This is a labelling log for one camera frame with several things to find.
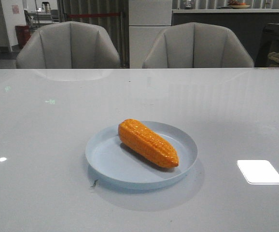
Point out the orange corn cob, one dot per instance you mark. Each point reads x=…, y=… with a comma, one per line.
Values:
x=147, y=143

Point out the light blue round plate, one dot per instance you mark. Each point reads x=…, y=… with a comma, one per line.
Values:
x=117, y=164

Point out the grey armchair right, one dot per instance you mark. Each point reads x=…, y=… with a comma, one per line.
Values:
x=197, y=45

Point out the grey armchair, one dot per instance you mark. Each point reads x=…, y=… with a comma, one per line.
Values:
x=69, y=45
x=197, y=45

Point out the white refrigerator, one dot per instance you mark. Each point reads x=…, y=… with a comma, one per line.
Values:
x=146, y=19

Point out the grey armchair left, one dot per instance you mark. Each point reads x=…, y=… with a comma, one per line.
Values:
x=69, y=45

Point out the red barrier belt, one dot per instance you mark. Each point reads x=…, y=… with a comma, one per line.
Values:
x=93, y=15

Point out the metal work table background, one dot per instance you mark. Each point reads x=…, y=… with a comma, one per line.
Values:
x=36, y=19

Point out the red trash bin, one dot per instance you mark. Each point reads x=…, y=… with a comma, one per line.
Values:
x=23, y=35

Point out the fruit bowl on counter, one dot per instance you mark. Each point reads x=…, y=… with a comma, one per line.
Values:
x=235, y=4

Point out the dark wooden side furniture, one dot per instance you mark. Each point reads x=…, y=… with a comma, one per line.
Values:
x=269, y=43

